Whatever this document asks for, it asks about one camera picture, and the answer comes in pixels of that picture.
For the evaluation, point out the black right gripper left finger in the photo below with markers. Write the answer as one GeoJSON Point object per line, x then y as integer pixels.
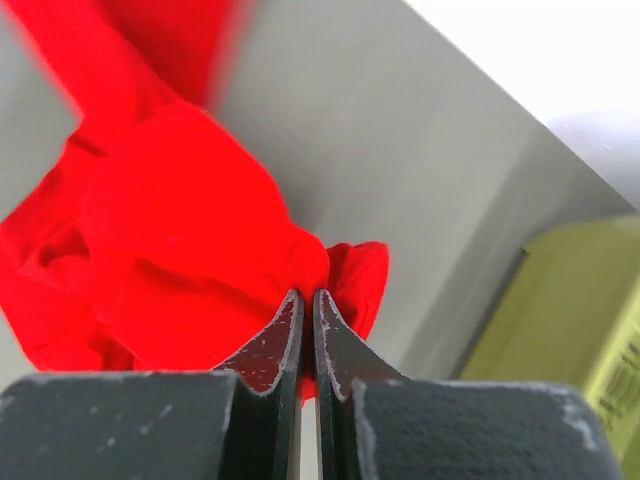
{"type": "Point", "coordinates": [263, 425]}

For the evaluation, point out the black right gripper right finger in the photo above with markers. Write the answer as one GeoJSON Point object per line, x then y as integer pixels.
{"type": "Point", "coordinates": [362, 403]}

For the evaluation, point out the red t shirt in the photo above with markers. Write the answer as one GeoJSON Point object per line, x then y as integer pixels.
{"type": "Point", "coordinates": [157, 242]}

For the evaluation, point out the green plastic laundry basket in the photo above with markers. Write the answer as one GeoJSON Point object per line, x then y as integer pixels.
{"type": "Point", "coordinates": [571, 315]}

